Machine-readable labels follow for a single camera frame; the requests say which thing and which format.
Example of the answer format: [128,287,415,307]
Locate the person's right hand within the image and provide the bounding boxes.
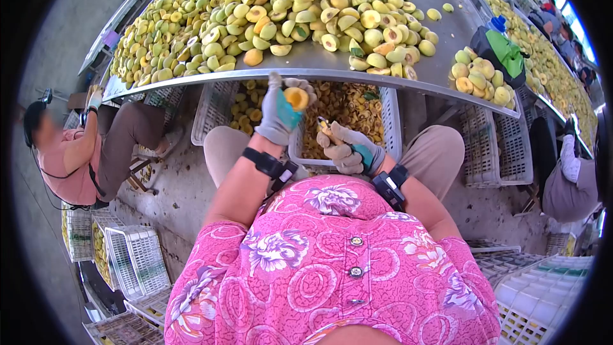
[316,121,386,176]

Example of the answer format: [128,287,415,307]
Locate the person's left hand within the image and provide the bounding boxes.
[255,72,318,147]

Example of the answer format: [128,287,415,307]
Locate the person's right fingers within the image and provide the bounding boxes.
[316,121,365,175]

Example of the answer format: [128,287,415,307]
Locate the person's left fingers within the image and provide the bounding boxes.
[267,72,318,111]

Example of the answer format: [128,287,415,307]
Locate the orange peach half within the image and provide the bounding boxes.
[284,87,310,112]

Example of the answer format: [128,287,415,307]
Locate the small pitting knife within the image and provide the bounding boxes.
[317,116,336,140]

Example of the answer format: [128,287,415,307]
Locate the black wrist band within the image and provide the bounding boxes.
[242,147,300,192]
[371,164,410,212]

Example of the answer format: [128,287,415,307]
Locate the white crate with peach scraps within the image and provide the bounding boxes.
[287,81,403,168]

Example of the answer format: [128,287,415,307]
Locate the pile of halved peaches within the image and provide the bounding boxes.
[109,0,439,91]

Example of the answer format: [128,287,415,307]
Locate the white crate with yellow peaches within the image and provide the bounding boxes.
[191,80,269,147]

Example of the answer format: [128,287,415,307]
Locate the person's legs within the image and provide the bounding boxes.
[203,125,465,202]

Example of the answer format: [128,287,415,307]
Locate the empty white plastic crate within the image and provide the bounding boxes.
[457,103,501,188]
[493,105,534,187]
[143,86,186,110]

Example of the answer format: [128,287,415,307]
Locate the person's body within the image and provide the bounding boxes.
[164,175,501,345]

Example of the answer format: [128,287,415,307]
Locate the small heap of whole peaches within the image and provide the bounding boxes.
[449,46,517,110]

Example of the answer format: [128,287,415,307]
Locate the metal sorting table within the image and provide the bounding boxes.
[98,0,523,120]

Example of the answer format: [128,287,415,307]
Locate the wooden stool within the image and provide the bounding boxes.
[125,156,160,196]

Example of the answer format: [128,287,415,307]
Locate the black and green bag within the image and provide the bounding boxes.
[469,15,530,89]

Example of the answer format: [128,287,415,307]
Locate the stack of white crates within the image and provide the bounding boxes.
[61,201,174,345]
[467,232,594,345]

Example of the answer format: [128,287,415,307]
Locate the long table full of peaches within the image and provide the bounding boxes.
[462,0,599,159]

